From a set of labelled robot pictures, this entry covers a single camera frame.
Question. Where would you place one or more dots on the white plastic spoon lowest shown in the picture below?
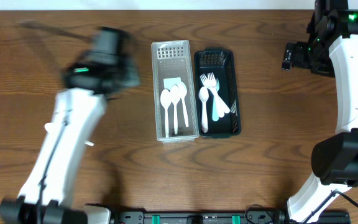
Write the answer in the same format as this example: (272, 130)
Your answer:
(53, 128)

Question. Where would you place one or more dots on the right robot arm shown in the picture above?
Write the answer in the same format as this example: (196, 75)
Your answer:
(331, 51)

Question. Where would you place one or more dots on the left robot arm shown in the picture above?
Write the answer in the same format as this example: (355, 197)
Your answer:
(47, 195)

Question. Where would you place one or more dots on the white perforated plastic basket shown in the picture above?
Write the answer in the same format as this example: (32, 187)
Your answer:
(172, 59)

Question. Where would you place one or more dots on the white plastic fork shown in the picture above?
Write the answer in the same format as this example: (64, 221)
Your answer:
(211, 85)
(203, 78)
(215, 116)

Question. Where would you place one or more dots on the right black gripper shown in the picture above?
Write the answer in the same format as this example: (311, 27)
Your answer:
(298, 59)

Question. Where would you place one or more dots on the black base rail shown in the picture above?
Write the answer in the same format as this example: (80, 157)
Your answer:
(258, 215)

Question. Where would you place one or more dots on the black perforated plastic basket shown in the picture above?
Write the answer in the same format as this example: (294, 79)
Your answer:
(221, 63)

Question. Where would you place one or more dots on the white plastic spoon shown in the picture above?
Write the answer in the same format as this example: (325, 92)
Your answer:
(183, 92)
(165, 101)
(175, 99)
(204, 96)

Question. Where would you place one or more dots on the white label sticker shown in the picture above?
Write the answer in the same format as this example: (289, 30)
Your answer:
(168, 83)

